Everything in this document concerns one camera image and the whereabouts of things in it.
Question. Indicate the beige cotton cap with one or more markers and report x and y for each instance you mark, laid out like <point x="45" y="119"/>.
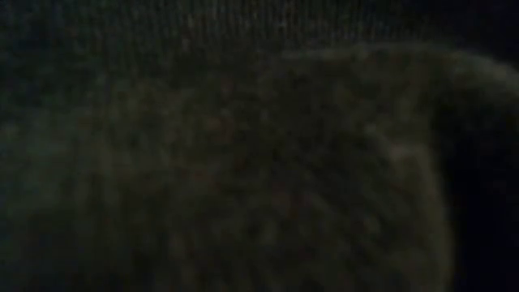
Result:
<point x="243" y="162"/>

